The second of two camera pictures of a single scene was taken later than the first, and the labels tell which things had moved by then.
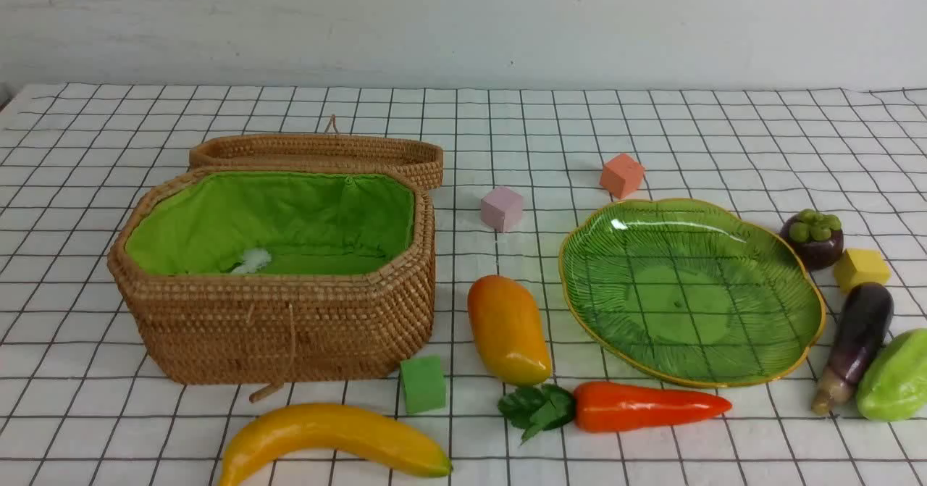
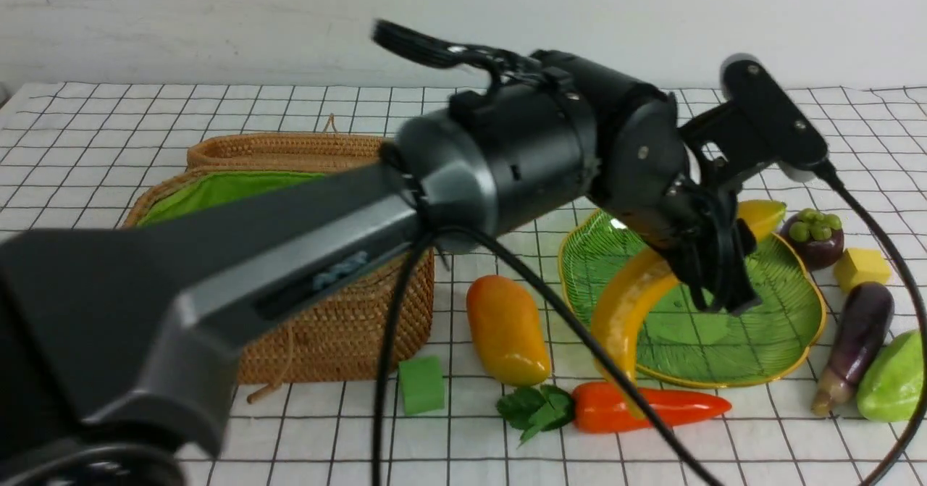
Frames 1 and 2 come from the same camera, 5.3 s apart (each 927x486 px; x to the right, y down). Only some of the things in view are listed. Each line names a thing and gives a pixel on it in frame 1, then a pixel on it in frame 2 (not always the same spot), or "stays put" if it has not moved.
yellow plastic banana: [365, 435] -> [628, 284]
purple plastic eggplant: [864, 317] stays put
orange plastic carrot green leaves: [607, 406] stays put
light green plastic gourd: [894, 386] stays put
